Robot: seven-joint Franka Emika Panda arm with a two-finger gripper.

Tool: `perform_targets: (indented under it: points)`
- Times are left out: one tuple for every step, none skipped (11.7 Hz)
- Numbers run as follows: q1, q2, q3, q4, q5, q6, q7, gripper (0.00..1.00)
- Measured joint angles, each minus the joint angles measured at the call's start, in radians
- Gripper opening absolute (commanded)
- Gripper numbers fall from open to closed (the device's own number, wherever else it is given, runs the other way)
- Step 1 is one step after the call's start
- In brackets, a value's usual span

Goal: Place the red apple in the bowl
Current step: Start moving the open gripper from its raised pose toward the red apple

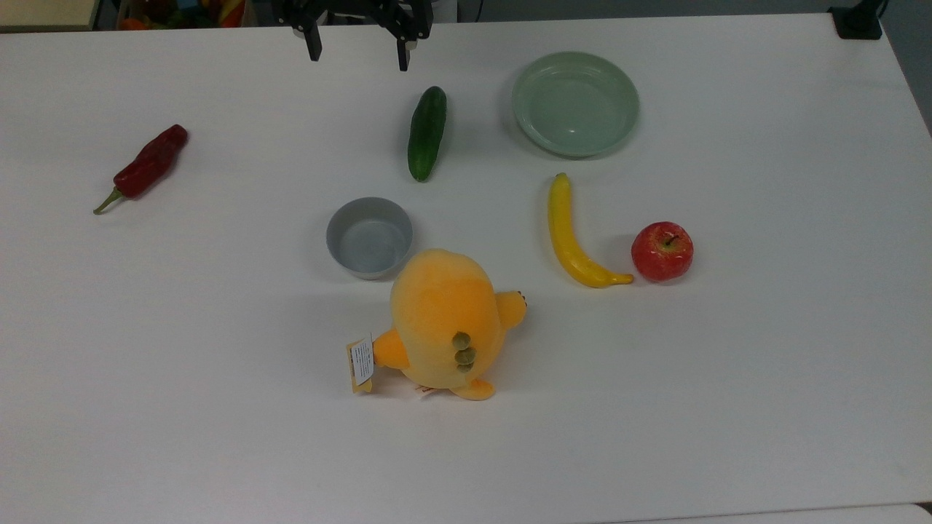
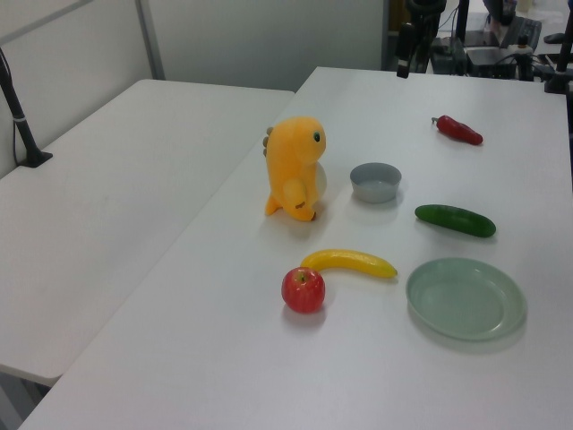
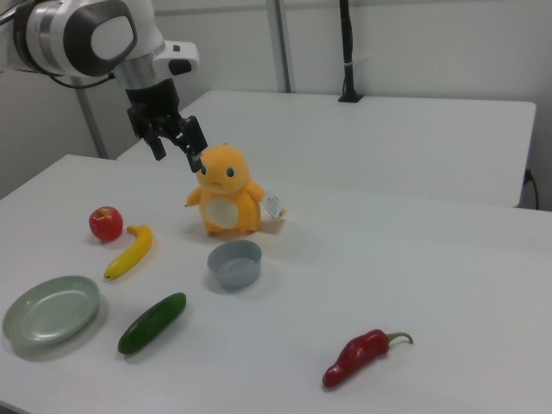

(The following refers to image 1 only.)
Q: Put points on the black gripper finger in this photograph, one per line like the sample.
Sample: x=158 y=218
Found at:
x=404 y=54
x=313 y=44

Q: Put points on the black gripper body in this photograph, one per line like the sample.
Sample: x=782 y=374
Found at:
x=364 y=11

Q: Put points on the red apple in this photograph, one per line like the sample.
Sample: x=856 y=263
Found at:
x=662 y=252

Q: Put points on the grey bowl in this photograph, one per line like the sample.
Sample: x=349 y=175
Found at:
x=369 y=238

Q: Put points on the green cucumber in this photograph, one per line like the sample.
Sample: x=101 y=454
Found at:
x=427 y=133

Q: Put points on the box of colourful toys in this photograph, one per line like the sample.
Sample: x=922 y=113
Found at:
x=182 y=13

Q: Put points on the pale green plate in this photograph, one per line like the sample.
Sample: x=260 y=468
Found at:
x=575 y=103

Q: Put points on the red chili pepper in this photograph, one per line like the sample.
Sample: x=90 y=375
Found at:
x=149 y=166

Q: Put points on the yellow banana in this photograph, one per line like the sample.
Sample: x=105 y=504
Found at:
x=566 y=236

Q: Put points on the wooden furniture piece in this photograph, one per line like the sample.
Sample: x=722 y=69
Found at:
x=47 y=13

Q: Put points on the orange plush toy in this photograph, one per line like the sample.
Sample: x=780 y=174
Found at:
x=444 y=320

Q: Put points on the black table clamp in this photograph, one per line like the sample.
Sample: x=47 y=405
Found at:
x=858 y=20

